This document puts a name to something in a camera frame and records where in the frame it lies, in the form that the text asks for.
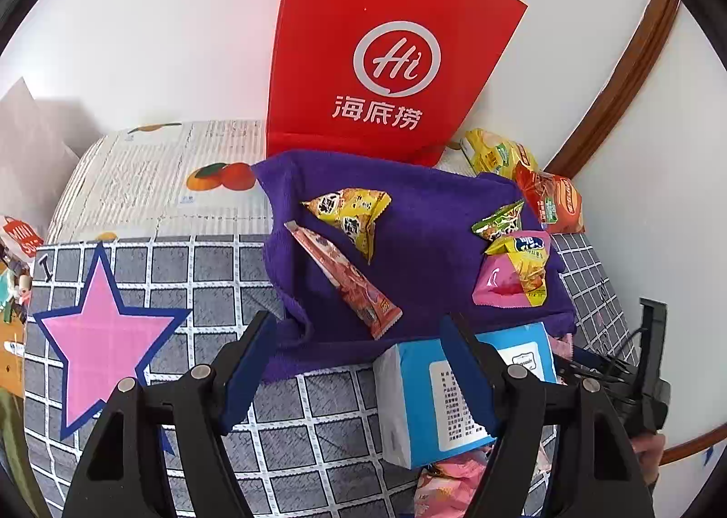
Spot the brown wooden baseboard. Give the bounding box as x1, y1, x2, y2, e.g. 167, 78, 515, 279
662, 421, 727, 467

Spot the yellow chip bag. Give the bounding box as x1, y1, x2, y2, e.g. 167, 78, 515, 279
459, 129, 539, 181

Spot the purple towel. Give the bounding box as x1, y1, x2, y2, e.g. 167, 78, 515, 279
250, 150, 577, 383

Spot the green snack packet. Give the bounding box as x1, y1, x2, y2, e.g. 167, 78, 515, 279
470, 199, 526, 242

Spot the grey checked tablecloth with stars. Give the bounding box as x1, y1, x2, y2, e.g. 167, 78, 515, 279
23, 231, 642, 518

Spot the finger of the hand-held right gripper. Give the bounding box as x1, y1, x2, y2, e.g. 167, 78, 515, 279
559, 352, 640, 385

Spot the long orange snack stick packet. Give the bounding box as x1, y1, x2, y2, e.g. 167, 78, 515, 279
284, 219, 404, 341

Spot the yellow pink snack packet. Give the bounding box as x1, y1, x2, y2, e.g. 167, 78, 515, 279
484, 230, 553, 306

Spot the magenta pink snack packet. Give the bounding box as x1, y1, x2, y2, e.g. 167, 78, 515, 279
471, 252, 549, 310

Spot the white paper shopping bag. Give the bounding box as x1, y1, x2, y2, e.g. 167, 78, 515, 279
0, 76, 81, 263

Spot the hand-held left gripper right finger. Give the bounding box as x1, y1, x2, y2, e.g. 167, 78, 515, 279
438, 314, 654, 518

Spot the olive green cloth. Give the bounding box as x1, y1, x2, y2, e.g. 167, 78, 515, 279
0, 387, 38, 518

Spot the orange chip bag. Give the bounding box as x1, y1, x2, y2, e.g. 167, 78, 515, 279
513, 161, 586, 236

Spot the pale pink snack packet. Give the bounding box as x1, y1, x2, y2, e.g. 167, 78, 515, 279
413, 441, 495, 518

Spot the person's right hand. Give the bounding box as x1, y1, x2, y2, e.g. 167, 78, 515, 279
632, 432, 667, 476

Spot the yellow triangular snack packet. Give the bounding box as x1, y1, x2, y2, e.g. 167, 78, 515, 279
300, 187, 394, 267

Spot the blue tissue box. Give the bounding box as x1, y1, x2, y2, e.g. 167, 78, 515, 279
376, 322, 560, 469

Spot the red paper shopping bag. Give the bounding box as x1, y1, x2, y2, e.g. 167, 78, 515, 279
266, 0, 529, 167

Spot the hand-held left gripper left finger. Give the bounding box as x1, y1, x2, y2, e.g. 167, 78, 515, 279
61, 310, 279, 518

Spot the cardboard box with fruit print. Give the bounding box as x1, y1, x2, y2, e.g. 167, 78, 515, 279
42, 120, 279, 243

